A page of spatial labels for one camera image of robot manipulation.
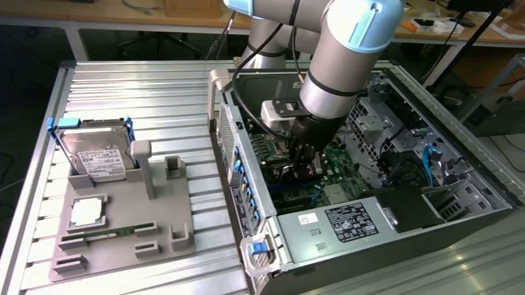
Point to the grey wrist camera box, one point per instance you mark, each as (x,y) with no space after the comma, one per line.
(270,116)

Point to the green RAM stick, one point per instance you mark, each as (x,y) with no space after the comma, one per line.
(107,232)

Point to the silver CPU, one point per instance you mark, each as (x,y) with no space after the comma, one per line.
(86,212)

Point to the open black PC case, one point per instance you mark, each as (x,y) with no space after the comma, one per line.
(411,246)

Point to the black tripod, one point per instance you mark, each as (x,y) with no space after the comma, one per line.
(163,40)

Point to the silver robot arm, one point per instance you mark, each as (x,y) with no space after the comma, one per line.
(341,61)

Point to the perforated metal disk bay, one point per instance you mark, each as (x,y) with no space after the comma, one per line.
(369,138)

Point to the black monitor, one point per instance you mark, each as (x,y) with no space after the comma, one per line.
(480,4)

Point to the blue case latch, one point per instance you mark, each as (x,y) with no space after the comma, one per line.
(257,248)

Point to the black expansion slot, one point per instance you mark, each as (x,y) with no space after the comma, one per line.
(293,202)

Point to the grey parts rack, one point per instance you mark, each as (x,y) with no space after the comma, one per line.
(123,202)

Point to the aluminium frame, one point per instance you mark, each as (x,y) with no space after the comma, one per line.
(518,60)

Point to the white plastic holder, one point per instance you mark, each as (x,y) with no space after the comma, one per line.
(439,26)

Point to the dark grey box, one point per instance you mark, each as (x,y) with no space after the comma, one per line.
(500,116)

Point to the grey power supply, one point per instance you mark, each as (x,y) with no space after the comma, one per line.
(308,239)

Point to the green motherboard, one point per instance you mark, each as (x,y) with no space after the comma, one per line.
(345,166)

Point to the black slanted pole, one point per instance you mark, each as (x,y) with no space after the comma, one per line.
(467,46)

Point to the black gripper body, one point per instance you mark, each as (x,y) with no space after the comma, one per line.
(316,129)

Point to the hard disk with blue caddy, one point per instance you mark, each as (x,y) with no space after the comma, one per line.
(98,153)

